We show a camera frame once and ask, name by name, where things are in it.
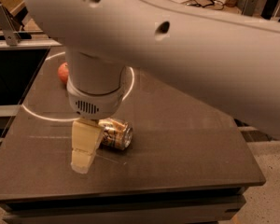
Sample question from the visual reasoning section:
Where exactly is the orange patterned soda can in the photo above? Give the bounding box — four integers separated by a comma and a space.
99, 119, 133, 150

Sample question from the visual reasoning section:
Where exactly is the black cable on desk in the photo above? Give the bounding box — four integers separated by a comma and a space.
155, 0, 225, 11

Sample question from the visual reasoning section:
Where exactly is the left metal rail bracket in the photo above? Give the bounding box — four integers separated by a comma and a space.
0, 4, 21, 46

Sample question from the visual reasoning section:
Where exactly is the white rounded gripper body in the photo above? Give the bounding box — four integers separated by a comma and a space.
67, 66, 126, 119

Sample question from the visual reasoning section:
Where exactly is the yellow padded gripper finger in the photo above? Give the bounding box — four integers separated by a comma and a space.
71, 119, 104, 174

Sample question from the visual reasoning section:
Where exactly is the metal rail bracket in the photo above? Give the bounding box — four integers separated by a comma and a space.
0, 4, 21, 46
242, 0, 258, 16

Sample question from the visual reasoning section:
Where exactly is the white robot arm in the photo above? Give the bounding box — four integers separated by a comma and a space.
24, 0, 280, 140

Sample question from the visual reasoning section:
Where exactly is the red apple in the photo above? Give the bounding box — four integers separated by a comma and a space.
58, 63, 69, 85

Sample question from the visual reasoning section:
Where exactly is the right metal rail bracket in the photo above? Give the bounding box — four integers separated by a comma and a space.
242, 0, 258, 16

